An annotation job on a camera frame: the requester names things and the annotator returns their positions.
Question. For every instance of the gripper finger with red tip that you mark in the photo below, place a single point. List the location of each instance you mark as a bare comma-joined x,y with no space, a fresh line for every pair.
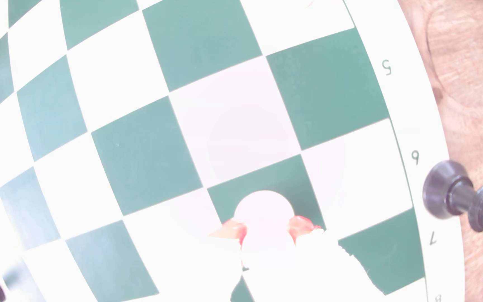
304,228
231,230

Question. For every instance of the large black chess piece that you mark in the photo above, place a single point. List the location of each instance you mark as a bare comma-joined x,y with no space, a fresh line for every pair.
455,193

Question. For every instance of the green and white chessboard mat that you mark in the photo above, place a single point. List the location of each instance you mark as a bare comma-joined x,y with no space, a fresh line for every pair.
149,155

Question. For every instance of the white chess pawn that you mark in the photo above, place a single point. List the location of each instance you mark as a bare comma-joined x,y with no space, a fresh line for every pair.
262,212

